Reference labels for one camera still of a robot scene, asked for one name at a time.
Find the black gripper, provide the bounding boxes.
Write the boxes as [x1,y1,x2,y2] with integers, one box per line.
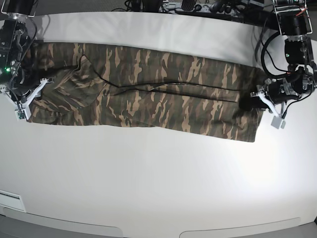
[239,81,294,111]

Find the camouflage T-shirt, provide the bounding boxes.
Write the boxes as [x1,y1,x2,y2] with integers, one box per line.
[23,42,266,142]

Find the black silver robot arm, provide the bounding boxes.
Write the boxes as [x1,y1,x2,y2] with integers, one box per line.
[0,0,38,101]
[239,0,317,111]

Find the white label plate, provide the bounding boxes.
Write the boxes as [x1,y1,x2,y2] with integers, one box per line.
[0,190,26,213]

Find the background cables and equipment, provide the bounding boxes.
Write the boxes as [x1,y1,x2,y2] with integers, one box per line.
[111,0,275,23]

